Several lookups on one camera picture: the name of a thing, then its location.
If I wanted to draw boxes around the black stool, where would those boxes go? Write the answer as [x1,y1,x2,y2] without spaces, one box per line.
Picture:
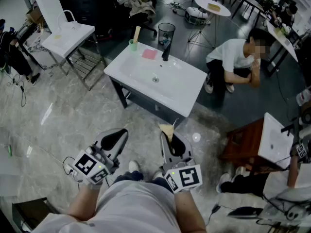
[11,197,60,233]

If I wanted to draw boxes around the black sink faucet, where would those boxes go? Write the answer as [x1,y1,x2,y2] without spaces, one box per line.
[161,41,172,62]

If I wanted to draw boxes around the white basin with metal stand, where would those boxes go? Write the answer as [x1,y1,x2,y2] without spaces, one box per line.
[41,22,108,91]

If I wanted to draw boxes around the white arched faucet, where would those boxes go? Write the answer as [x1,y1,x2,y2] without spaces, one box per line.
[56,9,81,30]

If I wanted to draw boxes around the long white desk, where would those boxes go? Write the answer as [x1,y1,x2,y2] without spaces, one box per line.
[265,20,300,77]

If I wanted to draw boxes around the round white table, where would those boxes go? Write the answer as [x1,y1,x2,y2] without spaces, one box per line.
[187,0,232,49]

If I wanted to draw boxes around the brown wooden cabinet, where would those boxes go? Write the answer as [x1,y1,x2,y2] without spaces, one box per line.
[219,117,266,175]

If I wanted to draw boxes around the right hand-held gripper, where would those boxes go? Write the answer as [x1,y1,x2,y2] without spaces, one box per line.
[159,131,203,194]

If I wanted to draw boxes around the white power strip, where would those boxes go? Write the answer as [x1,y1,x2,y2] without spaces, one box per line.
[63,163,79,178]

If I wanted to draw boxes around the dark sink cabinet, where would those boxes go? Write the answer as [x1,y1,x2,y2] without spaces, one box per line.
[109,76,186,129]

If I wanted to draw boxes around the grey power strip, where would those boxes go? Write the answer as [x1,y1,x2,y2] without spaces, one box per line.
[169,1,186,10]

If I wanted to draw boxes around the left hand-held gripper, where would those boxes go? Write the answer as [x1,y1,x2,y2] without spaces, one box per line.
[72,128,129,185]

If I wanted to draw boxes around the white floor appliance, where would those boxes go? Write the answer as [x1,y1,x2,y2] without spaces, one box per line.
[185,6,211,26]

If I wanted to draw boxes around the chair with tan clothing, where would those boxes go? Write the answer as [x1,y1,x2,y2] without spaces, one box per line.
[116,0,158,37]

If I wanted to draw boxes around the white equipment with cables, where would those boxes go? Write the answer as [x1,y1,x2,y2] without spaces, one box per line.
[257,164,311,230]

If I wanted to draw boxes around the black cable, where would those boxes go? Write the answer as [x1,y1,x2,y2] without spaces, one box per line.
[6,73,27,108]

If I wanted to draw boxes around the person's dark trousers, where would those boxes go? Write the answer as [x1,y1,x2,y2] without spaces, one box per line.
[113,170,173,193]

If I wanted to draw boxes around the person's left forearm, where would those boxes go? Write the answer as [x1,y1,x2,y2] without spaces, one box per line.
[67,183,103,223]

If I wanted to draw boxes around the black mesh waste bin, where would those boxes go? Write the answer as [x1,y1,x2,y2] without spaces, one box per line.
[157,22,176,46]

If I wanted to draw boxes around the short black faucet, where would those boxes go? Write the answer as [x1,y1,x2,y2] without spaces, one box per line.
[280,123,296,137]

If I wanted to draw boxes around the person's right forearm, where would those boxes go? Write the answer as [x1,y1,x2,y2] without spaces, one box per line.
[173,188,207,233]

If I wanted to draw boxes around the tan toiletry item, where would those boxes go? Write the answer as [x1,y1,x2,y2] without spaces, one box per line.
[158,124,175,141]

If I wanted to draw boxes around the cardboard box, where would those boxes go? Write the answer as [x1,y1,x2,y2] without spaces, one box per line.
[25,6,45,26]

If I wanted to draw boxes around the black flat device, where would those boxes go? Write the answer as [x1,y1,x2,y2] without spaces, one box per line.
[226,206,264,220]

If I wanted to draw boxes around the person's white shirt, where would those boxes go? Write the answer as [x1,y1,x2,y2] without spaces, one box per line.
[31,180,186,233]

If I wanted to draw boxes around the black cabinet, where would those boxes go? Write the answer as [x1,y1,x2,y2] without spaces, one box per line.
[55,0,122,37]

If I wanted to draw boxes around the white basin on wooden cabinet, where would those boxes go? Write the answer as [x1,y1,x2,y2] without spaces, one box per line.
[257,112,295,170]

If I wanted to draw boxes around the black square table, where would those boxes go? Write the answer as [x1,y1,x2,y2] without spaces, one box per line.
[230,0,266,19]

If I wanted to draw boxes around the white sink counter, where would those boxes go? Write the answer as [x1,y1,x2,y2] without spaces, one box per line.
[104,41,208,117]

